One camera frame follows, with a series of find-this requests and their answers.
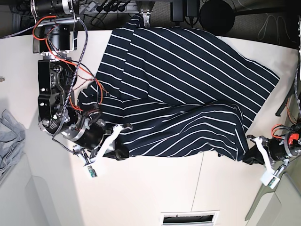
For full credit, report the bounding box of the grey cloth pile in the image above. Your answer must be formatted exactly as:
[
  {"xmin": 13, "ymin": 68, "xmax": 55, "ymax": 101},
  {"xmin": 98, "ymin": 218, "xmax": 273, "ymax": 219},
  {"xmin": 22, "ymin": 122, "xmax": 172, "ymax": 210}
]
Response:
[{"xmin": 0, "ymin": 109, "xmax": 25, "ymax": 178}]

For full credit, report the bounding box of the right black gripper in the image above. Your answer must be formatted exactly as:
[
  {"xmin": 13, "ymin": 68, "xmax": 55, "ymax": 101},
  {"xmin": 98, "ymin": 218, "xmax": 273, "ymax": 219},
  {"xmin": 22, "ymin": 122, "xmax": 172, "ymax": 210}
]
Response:
[{"xmin": 62, "ymin": 117, "xmax": 133, "ymax": 161}]

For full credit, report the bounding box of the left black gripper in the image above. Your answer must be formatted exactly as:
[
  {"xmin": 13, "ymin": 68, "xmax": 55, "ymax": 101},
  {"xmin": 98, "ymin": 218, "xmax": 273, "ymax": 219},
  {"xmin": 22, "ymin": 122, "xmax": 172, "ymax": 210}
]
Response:
[{"xmin": 242, "ymin": 132, "xmax": 301, "ymax": 165}]

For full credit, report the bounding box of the white vent slot frame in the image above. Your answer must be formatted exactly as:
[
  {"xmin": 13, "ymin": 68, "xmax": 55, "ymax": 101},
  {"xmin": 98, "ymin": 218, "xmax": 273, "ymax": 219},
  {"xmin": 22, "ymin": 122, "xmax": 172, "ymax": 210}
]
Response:
[{"xmin": 160, "ymin": 210, "xmax": 220, "ymax": 226}]

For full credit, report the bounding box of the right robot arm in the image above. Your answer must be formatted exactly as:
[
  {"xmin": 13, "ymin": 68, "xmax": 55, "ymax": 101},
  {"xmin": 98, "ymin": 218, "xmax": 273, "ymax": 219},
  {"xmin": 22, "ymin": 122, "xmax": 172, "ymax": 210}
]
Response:
[{"xmin": 30, "ymin": 0, "xmax": 131, "ymax": 163}]

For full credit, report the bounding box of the white power strip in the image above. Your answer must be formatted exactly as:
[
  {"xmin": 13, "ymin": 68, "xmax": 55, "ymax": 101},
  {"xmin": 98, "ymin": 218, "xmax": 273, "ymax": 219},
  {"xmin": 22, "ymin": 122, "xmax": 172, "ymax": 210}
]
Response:
[{"xmin": 79, "ymin": 0, "xmax": 98, "ymax": 14}]

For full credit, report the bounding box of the aluminium frame post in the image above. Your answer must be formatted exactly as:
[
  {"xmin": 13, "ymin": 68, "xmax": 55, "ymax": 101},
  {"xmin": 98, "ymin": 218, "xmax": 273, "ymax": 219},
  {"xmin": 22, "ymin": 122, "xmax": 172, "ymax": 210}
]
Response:
[{"xmin": 136, "ymin": 0, "xmax": 155, "ymax": 28}]

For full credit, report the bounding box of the navy white striped t-shirt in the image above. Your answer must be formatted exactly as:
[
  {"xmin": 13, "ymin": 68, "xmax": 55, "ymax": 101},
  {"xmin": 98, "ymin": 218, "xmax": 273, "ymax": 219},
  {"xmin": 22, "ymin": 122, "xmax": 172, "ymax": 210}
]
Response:
[{"xmin": 77, "ymin": 15, "xmax": 279, "ymax": 161}]

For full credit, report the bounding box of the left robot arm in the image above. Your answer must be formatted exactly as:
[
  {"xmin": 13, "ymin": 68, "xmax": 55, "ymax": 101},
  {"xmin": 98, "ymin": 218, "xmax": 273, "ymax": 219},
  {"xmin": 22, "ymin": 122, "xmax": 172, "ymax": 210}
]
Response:
[{"xmin": 243, "ymin": 47, "xmax": 301, "ymax": 166}]

